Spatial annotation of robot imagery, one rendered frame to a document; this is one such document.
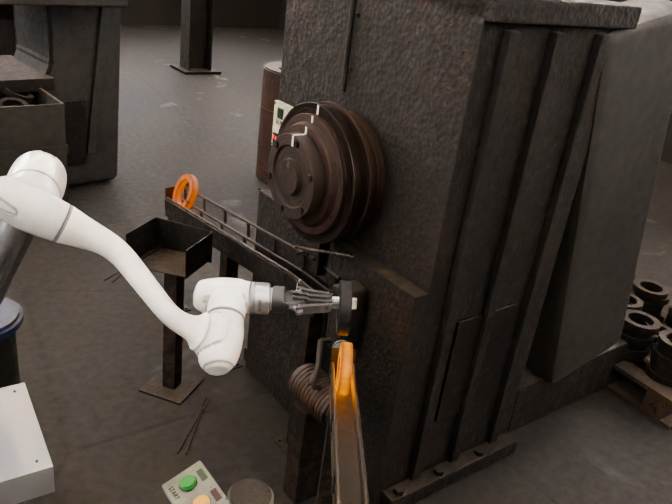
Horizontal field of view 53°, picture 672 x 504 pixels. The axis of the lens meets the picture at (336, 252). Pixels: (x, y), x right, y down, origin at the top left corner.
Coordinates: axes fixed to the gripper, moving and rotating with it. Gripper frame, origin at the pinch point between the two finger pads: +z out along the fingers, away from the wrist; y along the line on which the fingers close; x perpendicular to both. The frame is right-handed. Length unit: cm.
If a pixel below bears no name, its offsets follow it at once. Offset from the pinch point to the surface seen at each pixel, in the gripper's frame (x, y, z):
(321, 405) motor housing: -41.8, -7.8, -3.7
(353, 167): 28.9, -32.8, 1.6
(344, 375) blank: -19.2, 7.4, 1.4
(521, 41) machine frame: 70, -29, 45
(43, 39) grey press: 18, -289, -185
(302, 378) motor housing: -40.0, -19.1, -10.0
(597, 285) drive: -26, -72, 106
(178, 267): -29, -72, -60
